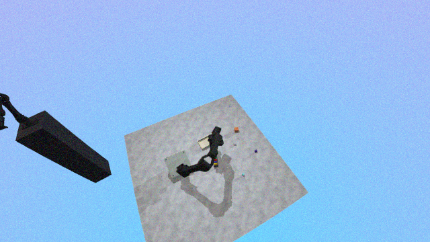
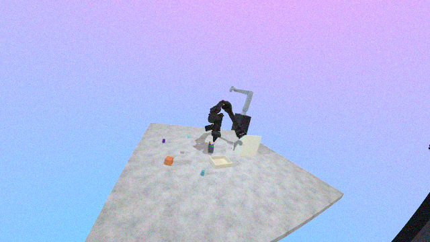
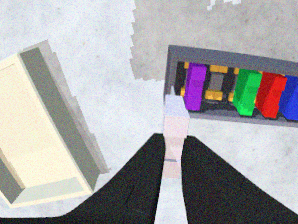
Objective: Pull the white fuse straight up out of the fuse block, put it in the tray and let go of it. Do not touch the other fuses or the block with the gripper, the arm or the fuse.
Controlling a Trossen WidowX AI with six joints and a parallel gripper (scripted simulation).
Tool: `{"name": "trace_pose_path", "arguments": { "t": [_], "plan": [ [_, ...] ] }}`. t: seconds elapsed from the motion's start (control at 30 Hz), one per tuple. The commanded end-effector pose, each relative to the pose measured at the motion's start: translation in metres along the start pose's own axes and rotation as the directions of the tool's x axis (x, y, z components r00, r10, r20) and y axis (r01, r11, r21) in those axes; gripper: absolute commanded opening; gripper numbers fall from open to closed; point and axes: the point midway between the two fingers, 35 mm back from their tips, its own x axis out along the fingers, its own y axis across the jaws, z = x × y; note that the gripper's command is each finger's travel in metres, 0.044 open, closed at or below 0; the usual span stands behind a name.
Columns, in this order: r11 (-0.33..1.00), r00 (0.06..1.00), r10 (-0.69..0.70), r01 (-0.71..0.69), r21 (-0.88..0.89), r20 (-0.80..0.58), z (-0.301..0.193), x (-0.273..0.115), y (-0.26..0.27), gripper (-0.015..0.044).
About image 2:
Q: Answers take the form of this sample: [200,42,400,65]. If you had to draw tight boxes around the orange cube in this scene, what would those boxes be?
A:
[164,156,173,166]

